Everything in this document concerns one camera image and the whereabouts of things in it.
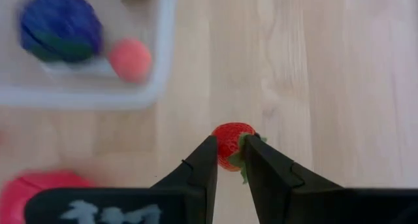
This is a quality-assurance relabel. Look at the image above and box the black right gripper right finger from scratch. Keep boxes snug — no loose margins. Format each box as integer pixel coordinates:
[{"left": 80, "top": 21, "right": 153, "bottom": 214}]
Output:
[{"left": 243, "top": 134, "right": 344, "bottom": 224}]

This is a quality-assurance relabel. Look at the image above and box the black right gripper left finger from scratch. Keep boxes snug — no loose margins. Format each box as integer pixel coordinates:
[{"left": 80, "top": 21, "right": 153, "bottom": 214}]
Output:
[{"left": 150, "top": 135, "right": 219, "bottom": 224}]

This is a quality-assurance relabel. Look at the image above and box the large red toy fruit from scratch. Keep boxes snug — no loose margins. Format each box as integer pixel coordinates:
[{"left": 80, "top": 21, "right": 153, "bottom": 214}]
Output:
[{"left": 0, "top": 170, "right": 95, "bottom": 224}]

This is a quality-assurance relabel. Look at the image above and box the blue-purple toy berry cluster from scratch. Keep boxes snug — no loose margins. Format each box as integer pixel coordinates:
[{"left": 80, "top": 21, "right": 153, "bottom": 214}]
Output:
[{"left": 18, "top": 0, "right": 105, "bottom": 64}]

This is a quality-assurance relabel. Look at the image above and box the clear plastic tupperware container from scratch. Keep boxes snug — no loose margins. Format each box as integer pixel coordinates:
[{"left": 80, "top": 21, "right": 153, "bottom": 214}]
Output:
[{"left": 0, "top": 0, "right": 179, "bottom": 110}]

